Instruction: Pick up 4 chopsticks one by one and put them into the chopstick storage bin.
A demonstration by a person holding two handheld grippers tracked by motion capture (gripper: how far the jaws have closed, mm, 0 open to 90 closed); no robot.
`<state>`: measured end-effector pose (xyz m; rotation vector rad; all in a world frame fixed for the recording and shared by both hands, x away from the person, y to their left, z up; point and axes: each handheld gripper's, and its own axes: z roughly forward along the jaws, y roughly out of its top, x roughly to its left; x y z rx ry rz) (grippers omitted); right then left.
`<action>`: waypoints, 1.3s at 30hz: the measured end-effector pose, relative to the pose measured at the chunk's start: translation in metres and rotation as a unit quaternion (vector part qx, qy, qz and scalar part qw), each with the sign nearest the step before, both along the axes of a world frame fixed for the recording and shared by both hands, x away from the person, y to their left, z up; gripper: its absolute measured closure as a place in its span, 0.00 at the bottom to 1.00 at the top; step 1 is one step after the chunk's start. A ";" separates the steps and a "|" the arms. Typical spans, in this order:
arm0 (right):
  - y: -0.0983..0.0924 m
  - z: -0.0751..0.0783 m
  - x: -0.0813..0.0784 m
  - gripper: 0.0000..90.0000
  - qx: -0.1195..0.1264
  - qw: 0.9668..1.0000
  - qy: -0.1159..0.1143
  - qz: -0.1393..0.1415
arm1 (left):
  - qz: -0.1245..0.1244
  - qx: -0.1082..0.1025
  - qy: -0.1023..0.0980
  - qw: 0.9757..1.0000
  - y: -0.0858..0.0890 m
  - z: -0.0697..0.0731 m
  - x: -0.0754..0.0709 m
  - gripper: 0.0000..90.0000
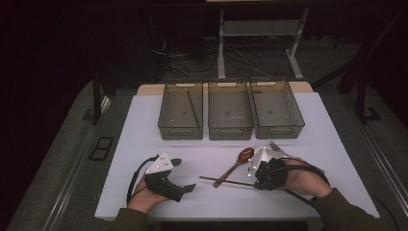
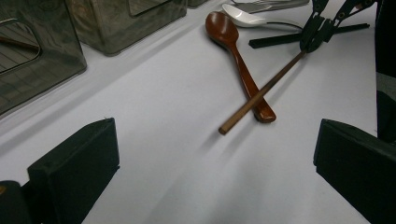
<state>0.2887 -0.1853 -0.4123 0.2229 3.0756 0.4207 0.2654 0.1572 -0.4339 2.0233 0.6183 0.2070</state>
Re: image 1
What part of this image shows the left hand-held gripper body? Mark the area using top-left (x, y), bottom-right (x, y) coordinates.
top-left (143, 150), bottom-right (186, 203)

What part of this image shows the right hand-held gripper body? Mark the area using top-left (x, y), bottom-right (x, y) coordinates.
top-left (246, 146), bottom-right (289, 192)

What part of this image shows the brown wooden spoon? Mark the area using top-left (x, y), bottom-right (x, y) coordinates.
top-left (213, 146), bottom-right (255, 189)

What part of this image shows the black chopstick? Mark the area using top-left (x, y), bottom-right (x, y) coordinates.
top-left (198, 175), bottom-right (257, 188)
top-left (282, 188), bottom-right (314, 206)

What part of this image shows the clear plastic bin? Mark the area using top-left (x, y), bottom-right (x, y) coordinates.
top-left (207, 80), bottom-right (255, 141)
top-left (249, 78), bottom-right (306, 141)
top-left (157, 80), bottom-right (205, 141)

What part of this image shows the brown chopstick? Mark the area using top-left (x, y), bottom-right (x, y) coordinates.
top-left (186, 90), bottom-right (201, 128)

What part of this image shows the person's left hand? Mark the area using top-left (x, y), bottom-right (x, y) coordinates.
top-left (127, 177), bottom-right (169, 215)

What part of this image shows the metal fork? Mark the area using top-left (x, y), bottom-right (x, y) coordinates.
top-left (268, 140), bottom-right (293, 159)

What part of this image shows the black metal stand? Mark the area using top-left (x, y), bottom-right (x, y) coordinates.
top-left (90, 68), bottom-right (112, 126)
top-left (336, 9), bottom-right (407, 125)

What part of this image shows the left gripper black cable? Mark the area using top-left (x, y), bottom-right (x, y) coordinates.
top-left (126, 154), bottom-right (161, 205)

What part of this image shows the metal floor rail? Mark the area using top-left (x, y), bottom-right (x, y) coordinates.
top-left (347, 102), bottom-right (408, 210)
top-left (41, 95), bottom-right (114, 231)

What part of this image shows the tangle of floor cables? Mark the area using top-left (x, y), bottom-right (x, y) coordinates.
top-left (148, 35), bottom-right (277, 80)

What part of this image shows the white metal desk frame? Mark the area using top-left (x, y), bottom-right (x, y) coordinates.
top-left (217, 8), bottom-right (311, 81)

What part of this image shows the black floor cable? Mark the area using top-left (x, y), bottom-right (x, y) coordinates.
top-left (369, 192), bottom-right (403, 231)

